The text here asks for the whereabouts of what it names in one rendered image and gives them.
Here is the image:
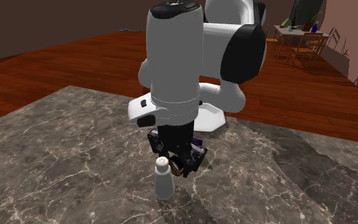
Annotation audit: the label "dark window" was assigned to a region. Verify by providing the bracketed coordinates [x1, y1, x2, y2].
[289, 0, 326, 23]

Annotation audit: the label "white dining table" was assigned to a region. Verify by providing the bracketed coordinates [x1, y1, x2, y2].
[273, 10, 332, 61]

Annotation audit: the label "white salt shaker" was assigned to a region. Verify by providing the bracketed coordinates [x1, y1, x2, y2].
[154, 156, 176, 200]

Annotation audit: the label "wooden chair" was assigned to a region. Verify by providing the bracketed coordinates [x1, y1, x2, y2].
[287, 32, 330, 69]
[265, 24, 280, 59]

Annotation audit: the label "dark dotted round object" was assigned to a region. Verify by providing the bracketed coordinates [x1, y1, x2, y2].
[169, 154, 186, 176]

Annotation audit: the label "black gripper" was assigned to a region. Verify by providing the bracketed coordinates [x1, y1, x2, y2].
[147, 120, 208, 179]

